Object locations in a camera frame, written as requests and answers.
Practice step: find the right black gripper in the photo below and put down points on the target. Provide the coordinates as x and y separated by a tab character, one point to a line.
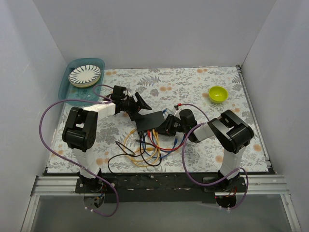
164	125

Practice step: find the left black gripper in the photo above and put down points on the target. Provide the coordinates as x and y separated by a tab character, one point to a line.
135	108

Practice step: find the black network switch box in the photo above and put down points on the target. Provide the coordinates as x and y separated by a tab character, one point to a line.
149	121

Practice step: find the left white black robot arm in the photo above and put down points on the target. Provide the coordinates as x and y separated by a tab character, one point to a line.
81	128

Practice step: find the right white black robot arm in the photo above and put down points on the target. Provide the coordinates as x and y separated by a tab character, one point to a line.
231	131

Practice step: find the floral patterned table mat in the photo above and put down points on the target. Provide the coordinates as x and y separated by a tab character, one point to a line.
162	89

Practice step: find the lime green bowl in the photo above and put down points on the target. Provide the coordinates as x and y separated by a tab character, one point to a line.
218	94

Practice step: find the striped white plate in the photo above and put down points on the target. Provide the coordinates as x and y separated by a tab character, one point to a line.
85	76

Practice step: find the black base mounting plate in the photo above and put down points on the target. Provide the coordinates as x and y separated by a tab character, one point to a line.
151	187

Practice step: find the teal plastic tray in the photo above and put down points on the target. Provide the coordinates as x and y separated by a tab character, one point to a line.
68	91

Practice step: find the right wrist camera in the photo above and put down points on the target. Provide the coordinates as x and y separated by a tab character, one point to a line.
188	120

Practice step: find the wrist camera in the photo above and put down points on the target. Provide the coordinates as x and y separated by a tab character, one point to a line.
188	120
118	93

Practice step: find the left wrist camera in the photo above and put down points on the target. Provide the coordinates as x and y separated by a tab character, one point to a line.
118	93

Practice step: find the aluminium frame rail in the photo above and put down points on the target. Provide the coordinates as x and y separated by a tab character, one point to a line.
256	184

